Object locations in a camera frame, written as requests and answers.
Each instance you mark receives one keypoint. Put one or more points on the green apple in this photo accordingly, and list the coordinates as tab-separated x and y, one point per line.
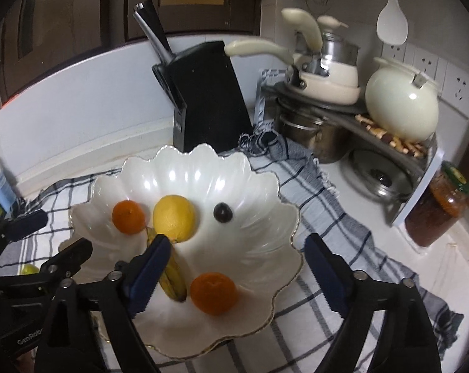
29	269

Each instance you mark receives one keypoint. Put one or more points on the white scalloped bowl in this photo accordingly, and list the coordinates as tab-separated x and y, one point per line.
234	252

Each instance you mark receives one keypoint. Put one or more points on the large yellow citrus fruit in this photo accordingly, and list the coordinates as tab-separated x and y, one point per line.
175	217

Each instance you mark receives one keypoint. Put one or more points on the large stainless steel pot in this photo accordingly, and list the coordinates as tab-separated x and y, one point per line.
316	132

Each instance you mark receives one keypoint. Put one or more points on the round cream lidded pot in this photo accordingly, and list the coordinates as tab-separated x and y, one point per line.
401	101

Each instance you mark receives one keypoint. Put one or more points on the white rice paddle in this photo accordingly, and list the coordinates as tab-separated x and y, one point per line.
392	23

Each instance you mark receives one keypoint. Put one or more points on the white wall outlet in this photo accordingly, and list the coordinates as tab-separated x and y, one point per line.
461	89
393	51
430	64

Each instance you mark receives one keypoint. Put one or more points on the spotted ripe banana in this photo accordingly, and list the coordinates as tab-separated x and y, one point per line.
175	283

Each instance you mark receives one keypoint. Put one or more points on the wooden bead trivet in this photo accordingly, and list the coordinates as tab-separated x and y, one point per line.
389	138

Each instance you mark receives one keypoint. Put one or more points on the glass jar of red sauce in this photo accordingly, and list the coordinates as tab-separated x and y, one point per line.
436	209

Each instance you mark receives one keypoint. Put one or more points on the orange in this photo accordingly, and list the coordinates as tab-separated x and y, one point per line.
128	217
214	293

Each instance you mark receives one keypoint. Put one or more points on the grey checked kitchen cloth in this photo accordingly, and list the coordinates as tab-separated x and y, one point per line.
354	264

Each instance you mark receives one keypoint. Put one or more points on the grey corner shelf rack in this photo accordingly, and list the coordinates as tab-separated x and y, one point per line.
417	194

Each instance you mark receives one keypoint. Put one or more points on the dark brown wooden cabinet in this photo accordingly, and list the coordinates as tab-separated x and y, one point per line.
83	11

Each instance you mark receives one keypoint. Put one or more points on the black knife block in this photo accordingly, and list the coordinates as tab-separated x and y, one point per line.
211	97

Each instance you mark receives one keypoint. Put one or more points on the steel pot lid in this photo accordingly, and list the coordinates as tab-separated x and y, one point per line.
380	176

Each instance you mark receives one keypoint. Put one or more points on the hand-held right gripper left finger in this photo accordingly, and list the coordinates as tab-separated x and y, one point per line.
149	276

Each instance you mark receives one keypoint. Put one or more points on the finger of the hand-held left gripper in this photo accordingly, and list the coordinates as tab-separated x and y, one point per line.
24	223
69	256

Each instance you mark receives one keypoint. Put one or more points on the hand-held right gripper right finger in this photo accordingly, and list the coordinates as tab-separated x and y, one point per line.
327	276

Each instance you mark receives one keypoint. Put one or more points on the dark plum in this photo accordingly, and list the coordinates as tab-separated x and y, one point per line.
222	213

